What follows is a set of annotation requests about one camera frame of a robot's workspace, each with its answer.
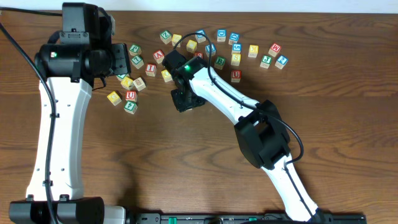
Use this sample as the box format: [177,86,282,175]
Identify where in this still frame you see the yellow block top left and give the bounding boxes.
[172,34,182,47]

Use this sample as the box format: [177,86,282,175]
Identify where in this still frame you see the plain wooden picture block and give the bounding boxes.
[133,77,146,91]

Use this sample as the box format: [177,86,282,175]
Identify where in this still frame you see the green 7 block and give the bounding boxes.
[131,55,144,69]

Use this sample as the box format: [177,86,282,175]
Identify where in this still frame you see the blue 2 block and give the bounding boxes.
[275,55,289,69]

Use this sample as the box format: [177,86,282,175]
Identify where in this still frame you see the blue L block middle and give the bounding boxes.
[205,44,216,57]

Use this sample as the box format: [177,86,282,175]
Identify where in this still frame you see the green block upper left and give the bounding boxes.
[129,44,142,56]

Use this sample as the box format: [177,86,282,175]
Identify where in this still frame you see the blue l block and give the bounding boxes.
[205,44,216,57]
[195,29,206,43]

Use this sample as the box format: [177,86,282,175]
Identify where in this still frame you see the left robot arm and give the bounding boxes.
[9,2,134,223]

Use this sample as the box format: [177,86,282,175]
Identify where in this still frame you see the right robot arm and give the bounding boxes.
[162,50,321,223]

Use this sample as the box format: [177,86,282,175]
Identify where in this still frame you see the yellow block beside V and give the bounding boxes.
[121,77,134,90]

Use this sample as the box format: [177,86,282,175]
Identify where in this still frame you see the blue L block top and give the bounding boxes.
[195,29,206,43]

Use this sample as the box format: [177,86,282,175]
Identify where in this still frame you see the red E block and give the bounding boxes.
[193,52,203,58]

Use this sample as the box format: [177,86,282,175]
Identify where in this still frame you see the yellow block centre low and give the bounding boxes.
[161,70,173,83]

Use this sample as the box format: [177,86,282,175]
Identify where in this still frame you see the red U block right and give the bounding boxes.
[231,70,242,83]

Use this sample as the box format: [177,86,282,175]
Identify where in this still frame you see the red I block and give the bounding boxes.
[146,63,157,77]

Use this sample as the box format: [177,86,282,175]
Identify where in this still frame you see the green B block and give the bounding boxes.
[214,56,226,70]

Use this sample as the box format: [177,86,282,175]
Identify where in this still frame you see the red u block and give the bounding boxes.
[231,70,242,83]
[125,90,137,103]

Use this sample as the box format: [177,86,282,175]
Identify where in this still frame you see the blue D block tilted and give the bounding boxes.
[228,32,240,45]

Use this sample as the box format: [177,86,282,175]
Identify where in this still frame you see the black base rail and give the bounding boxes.
[135,213,368,224]

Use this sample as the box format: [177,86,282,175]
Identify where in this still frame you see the green J block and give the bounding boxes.
[260,55,272,68]

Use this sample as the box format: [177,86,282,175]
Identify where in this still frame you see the red M block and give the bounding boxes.
[268,43,282,57]

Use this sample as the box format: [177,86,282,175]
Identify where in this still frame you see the blue 5 block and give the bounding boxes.
[231,43,242,54]

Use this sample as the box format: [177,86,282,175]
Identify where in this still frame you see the green V block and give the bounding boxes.
[116,74,129,81]

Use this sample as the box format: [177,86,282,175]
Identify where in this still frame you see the red A block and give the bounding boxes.
[153,50,165,64]

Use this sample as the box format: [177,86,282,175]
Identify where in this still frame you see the green 4 block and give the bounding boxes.
[124,101,137,114]

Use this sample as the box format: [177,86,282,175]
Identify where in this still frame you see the yellow S block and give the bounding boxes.
[231,54,241,66]

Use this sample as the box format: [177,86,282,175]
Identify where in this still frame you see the yellow block right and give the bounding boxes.
[248,45,259,58]

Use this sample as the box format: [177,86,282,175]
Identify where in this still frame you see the red U block left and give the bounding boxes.
[125,90,137,103]

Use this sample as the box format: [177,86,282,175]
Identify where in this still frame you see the yellow block far left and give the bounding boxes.
[107,91,122,106]

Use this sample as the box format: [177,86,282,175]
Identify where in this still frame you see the yellow block centre top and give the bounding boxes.
[187,40,198,54]

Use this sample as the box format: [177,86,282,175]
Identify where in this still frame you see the green Z block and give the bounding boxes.
[160,30,172,44]

